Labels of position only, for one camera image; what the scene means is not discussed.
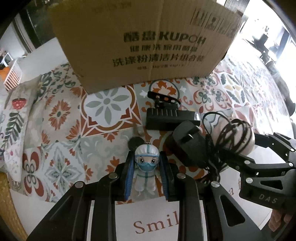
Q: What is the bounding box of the round beige sensor light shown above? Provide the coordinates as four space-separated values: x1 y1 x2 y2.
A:
210 118 255 156

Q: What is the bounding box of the black power adapter with cable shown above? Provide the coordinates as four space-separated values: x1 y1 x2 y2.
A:
162 111 255 186

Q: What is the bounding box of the masked medic figurine keychain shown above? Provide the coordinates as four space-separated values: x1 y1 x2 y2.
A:
128 137 160 196

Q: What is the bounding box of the woven yellow placemat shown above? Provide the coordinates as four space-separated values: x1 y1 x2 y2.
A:
1 172 28 240

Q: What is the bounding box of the patterned tile table runner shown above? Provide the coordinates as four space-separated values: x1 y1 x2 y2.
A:
0 55 295 204

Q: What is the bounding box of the folded floral cloth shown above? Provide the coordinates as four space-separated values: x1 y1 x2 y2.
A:
1 76 41 182

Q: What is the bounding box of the brown cardboard box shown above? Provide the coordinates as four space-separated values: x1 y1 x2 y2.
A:
48 1 242 93

